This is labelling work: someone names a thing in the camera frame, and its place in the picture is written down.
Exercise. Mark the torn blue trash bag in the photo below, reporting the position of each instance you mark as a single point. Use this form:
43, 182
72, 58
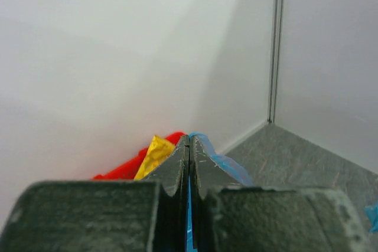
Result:
224, 163

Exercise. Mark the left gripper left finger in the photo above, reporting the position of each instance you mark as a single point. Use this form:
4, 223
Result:
120, 215

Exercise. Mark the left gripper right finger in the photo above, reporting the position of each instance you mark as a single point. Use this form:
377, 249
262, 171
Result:
274, 219

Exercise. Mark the red plastic shopping basket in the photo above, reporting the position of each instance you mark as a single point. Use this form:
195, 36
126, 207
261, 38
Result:
129, 169

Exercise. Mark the yellow chips bag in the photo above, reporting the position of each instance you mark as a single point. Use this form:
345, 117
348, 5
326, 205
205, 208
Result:
159, 149

